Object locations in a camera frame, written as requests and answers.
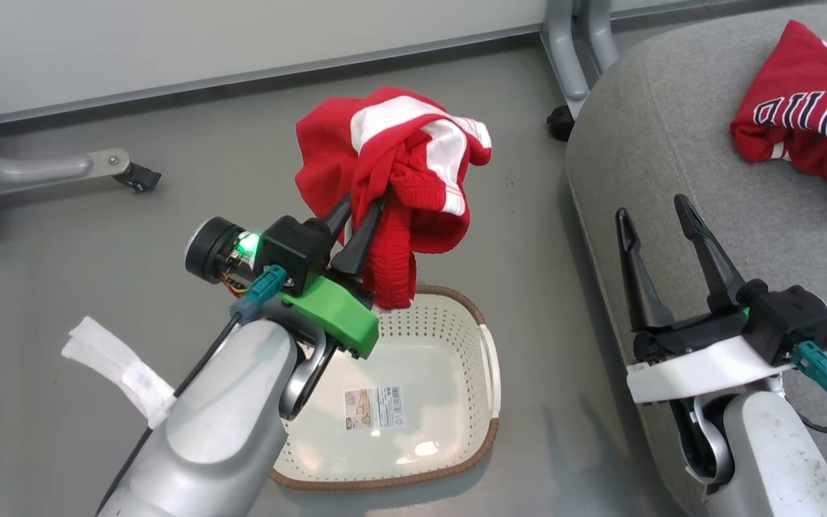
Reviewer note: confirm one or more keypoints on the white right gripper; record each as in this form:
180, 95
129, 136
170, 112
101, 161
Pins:
701, 362

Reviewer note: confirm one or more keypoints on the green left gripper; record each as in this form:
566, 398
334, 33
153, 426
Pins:
334, 312

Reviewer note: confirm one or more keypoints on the red shorts with white stripes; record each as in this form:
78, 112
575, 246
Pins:
399, 179

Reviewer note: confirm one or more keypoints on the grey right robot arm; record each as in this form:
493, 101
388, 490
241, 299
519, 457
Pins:
772, 459

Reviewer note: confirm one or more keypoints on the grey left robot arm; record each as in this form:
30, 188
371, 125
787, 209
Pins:
220, 431

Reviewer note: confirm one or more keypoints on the grey fabric sofa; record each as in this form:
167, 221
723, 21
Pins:
672, 108

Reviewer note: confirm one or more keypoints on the white laundry basket brown rim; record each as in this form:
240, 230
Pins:
413, 345

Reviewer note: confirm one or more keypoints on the white partition board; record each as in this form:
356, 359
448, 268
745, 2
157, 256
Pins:
241, 36

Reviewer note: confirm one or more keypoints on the red jersey with lettering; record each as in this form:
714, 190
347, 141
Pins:
801, 72

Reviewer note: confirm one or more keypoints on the white tape strip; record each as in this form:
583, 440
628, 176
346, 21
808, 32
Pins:
119, 366

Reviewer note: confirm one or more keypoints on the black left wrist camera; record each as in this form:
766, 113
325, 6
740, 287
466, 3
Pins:
291, 248

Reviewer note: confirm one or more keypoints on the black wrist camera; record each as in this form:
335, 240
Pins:
291, 248
790, 316

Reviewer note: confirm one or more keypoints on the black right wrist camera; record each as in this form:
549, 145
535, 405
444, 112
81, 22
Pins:
790, 316

